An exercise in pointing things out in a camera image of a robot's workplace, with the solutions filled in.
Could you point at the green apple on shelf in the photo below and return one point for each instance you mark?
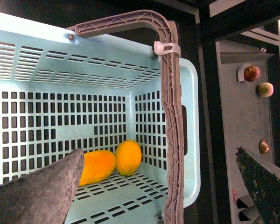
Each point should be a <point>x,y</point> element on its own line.
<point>265,90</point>

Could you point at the light blue plastic basket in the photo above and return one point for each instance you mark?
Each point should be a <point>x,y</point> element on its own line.
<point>90,87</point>

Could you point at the black produce display shelf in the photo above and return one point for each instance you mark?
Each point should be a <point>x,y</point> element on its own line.
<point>232,35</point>

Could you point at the red apple on shelf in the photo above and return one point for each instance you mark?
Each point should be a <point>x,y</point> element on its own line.
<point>252,73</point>

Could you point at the yellow lemon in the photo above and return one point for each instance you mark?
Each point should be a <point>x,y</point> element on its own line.
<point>128,157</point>

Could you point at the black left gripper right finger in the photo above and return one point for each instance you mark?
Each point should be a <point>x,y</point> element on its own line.
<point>262,181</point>

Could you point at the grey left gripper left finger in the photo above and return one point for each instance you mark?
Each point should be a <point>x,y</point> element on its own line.
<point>43,196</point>

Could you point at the yellow mango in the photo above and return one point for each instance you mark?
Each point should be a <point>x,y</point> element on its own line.
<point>98,165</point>

